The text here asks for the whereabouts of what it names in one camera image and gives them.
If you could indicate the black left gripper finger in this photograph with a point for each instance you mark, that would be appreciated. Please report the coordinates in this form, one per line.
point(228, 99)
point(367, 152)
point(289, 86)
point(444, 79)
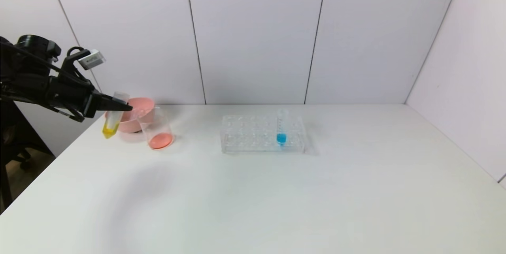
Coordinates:
point(108, 104)

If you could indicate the clear glass beaker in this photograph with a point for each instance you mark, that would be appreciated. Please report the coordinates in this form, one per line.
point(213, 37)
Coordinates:
point(160, 140)

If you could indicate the test tube with blue pigment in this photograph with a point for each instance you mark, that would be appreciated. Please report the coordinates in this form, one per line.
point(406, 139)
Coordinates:
point(281, 139)

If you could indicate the test tube with yellow pigment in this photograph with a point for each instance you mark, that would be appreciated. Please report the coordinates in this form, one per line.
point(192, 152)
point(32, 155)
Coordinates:
point(110, 127)

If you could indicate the clear acrylic test tube rack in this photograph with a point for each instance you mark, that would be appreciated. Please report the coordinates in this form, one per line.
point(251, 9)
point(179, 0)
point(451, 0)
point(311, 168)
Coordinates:
point(253, 135)

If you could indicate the pink plastic bowl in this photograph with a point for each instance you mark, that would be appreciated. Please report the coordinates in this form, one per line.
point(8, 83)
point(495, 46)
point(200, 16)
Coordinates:
point(136, 125)

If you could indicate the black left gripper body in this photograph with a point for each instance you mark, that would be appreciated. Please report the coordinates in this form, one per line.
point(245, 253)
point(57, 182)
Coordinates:
point(89, 106)

